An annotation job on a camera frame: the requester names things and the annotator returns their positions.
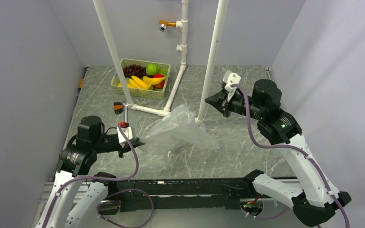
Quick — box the red fake apple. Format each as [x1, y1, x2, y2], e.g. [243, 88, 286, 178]
[153, 74, 167, 89]

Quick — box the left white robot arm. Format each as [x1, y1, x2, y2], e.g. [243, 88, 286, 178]
[36, 115, 143, 228]

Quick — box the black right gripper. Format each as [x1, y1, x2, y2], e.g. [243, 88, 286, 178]
[205, 89, 265, 120]

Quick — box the white PVC pipe frame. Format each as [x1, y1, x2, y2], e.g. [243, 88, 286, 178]
[93, 0, 229, 125]

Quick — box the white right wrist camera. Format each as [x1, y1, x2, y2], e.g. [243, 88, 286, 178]
[222, 70, 241, 102]

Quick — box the clear printed plastic bag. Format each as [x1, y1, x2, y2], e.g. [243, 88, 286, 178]
[140, 105, 221, 153]

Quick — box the orange hex key set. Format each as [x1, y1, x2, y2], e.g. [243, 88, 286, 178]
[113, 102, 125, 114]

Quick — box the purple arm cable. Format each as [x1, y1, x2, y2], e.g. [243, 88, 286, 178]
[231, 84, 351, 228]
[40, 125, 155, 228]

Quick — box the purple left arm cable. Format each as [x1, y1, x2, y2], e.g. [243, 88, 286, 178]
[40, 125, 155, 228]

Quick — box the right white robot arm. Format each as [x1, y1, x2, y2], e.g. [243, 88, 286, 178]
[205, 79, 351, 228]

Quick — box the green fake lime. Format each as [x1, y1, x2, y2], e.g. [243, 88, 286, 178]
[146, 64, 159, 76]

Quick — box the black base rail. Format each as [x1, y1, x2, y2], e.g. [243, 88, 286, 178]
[105, 178, 261, 212]

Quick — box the dark red grape bunch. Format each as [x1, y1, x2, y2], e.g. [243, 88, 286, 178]
[123, 64, 147, 78]

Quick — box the green fake starfruit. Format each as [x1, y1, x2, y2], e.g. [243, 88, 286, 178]
[158, 68, 168, 77]

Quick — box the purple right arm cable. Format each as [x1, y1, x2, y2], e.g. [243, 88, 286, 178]
[231, 84, 351, 228]

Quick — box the yellow fake banana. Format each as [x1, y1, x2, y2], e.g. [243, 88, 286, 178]
[142, 76, 167, 85]
[129, 76, 153, 90]

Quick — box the pale green plastic basket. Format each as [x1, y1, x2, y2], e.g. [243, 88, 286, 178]
[121, 58, 171, 100]

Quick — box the orange brass faucet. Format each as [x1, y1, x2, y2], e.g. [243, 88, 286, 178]
[159, 20, 177, 32]

